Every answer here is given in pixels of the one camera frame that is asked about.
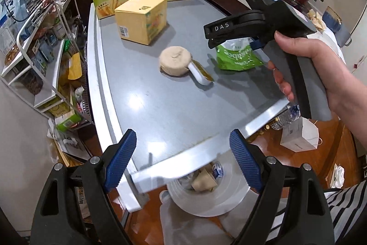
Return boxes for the white round trash bin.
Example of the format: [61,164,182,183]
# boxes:
[166,152,251,217]

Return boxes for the person's right forearm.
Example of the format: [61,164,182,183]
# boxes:
[335,63,367,154]

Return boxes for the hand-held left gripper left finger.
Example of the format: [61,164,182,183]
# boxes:
[30,129,137,245]

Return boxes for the yellow cardboard box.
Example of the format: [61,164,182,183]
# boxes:
[114,0,167,45]

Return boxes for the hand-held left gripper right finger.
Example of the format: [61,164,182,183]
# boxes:
[229,129,336,245]

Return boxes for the crumpled paper napkin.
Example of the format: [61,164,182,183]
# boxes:
[307,10,326,30]

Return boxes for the crumpled white tissue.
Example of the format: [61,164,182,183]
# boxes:
[330,165,346,188]

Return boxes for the yellow packet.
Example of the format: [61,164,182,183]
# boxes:
[67,53,82,80]

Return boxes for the black white striped clothing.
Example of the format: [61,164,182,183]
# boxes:
[267,180,367,245]

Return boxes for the blue white bag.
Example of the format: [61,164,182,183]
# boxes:
[0,0,26,22]

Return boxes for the small green box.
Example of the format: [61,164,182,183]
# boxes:
[54,113,83,132]

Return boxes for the white paper bag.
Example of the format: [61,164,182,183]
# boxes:
[279,117,322,152]

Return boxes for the clear plastic bottle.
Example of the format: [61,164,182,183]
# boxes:
[270,106,301,131]

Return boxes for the white plastic bag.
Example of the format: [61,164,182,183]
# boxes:
[159,190,287,245]

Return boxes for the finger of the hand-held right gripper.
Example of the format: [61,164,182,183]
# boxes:
[203,10,266,39]
[207,30,264,51]

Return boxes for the person's right hand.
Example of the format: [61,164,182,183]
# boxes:
[267,32,349,121]

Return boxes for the green snack bag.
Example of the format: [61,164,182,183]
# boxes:
[216,38,264,72]

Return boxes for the blue grey pouch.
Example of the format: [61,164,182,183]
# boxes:
[323,7,352,46]

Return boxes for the brown paper lid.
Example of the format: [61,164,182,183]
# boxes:
[158,45,193,77]

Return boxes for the silver sachet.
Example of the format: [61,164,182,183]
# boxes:
[188,62,210,86]

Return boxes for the white metal storage rack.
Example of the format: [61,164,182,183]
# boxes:
[1,0,95,131]

